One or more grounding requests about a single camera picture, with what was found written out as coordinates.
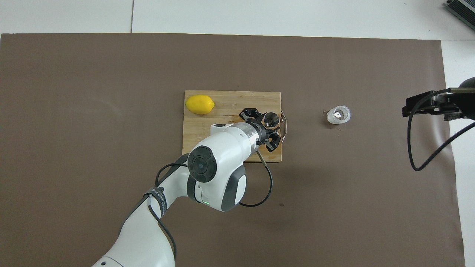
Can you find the brown paper table mat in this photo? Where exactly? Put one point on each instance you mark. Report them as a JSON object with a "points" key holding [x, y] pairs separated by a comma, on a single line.
{"points": [[74, 148]]}

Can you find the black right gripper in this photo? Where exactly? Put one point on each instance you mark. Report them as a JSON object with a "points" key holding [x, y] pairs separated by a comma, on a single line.
{"points": [[468, 100]]}

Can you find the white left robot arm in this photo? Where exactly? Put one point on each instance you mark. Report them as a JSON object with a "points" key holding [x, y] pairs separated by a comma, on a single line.
{"points": [[215, 148]]}

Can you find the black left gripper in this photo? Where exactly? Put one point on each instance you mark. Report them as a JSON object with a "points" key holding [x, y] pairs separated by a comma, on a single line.
{"points": [[263, 134]]}

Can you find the wooden cutting board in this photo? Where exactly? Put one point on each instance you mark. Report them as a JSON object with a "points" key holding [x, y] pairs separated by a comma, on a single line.
{"points": [[200, 128]]}

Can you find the yellow lemon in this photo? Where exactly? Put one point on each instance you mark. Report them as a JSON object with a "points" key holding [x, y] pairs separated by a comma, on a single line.
{"points": [[200, 104]]}

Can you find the small clear textured glass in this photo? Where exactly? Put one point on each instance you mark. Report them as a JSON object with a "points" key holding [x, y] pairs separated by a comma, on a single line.
{"points": [[338, 115]]}

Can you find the steel double jigger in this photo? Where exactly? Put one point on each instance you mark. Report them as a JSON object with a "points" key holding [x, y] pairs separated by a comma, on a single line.
{"points": [[271, 118]]}

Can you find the grey metal device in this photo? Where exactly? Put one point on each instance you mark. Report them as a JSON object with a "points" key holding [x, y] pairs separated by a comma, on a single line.
{"points": [[462, 9]]}

